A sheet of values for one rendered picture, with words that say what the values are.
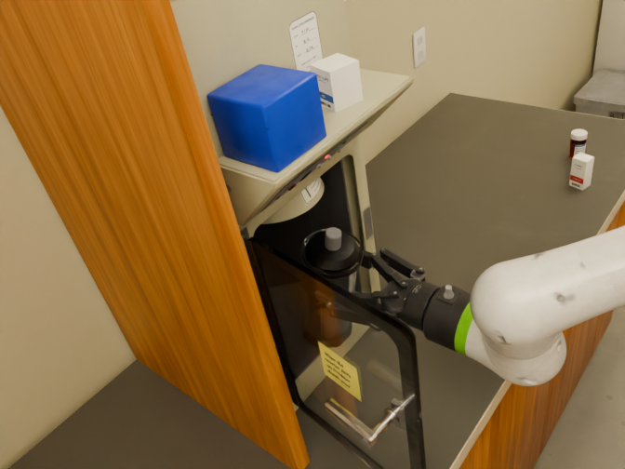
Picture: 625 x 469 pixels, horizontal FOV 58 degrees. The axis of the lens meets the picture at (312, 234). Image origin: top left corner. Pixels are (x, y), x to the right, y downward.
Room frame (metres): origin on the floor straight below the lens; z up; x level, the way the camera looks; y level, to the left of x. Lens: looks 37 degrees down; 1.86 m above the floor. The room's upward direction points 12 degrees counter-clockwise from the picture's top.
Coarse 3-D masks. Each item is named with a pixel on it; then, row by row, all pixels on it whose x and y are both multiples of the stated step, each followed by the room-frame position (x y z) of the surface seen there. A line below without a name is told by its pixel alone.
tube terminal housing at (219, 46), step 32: (192, 0) 0.70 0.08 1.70; (224, 0) 0.73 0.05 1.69; (256, 0) 0.77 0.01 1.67; (288, 0) 0.81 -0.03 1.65; (320, 0) 0.85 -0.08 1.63; (192, 32) 0.69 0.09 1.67; (224, 32) 0.72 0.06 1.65; (256, 32) 0.76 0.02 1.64; (288, 32) 0.80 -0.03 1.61; (320, 32) 0.84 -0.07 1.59; (192, 64) 0.68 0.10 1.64; (224, 64) 0.71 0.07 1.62; (256, 64) 0.75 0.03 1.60; (288, 64) 0.79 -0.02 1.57; (352, 160) 0.91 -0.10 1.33; (288, 192) 0.75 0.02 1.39; (352, 192) 0.90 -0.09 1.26; (256, 224) 0.70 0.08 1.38; (352, 224) 0.89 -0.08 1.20
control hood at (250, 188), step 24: (360, 72) 0.86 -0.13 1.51; (384, 96) 0.76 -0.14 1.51; (336, 120) 0.71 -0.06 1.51; (360, 120) 0.71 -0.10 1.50; (336, 144) 0.69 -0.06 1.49; (240, 168) 0.64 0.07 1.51; (264, 168) 0.62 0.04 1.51; (288, 168) 0.61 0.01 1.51; (240, 192) 0.64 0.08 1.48; (264, 192) 0.60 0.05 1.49; (240, 216) 0.65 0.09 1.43
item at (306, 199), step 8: (312, 184) 0.83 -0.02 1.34; (320, 184) 0.85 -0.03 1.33; (304, 192) 0.81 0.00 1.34; (312, 192) 0.82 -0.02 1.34; (320, 192) 0.83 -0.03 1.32; (296, 200) 0.80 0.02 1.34; (304, 200) 0.80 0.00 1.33; (312, 200) 0.81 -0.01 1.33; (280, 208) 0.79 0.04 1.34; (288, 208) 0.79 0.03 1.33; (296, 208) 0.79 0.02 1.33; (304, 208) 0.79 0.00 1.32; (272, 216) 0.78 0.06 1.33; (280, 216) 0.78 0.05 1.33; (288, 216) 0.78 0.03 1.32; (296, 216) 0.78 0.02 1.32
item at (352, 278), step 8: (320, 232) 0.81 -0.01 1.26; (344, 232) 0.80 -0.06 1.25; (304, 240) 0.79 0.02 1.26; (304, 248) 0.77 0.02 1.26; (360, 248) 0.76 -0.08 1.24; (304, 256) 0.75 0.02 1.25; (360, 256) 0.74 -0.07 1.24; (312, 264) 0.73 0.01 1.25; (352, 264) 0.73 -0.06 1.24; (320, 272) 0.72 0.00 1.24; (328, 272) 0.71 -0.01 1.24; (336, 272) 0.71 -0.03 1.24; (344, 272) 0.71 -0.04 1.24; (336, 280) 0.72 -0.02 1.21; (344, 280) 0.73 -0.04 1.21; (352, 280) 0.74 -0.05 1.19; (352, 288) 0.75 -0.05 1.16
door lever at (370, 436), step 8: (328, 400) 0.49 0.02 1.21; (328, 408) 0.48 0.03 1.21; (336, 408) 0.47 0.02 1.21; (344, 408) 0.47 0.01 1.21; (336, 416) 0.47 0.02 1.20; (344, 416) 0.46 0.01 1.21; (352, 416) 0.46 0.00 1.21; (392, 416) 0.44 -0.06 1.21; (344, 424) 0.45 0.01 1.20; (352, 424) 0.44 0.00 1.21; (360, 424) 0.44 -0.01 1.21; (384, 424) 0.44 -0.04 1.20; (360, 432) 0.43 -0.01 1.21; (368, 432) 0.43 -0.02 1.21; (376, 432) 0.43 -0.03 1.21; (368, 440) 0.42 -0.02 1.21; (376, 440) 0.42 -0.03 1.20
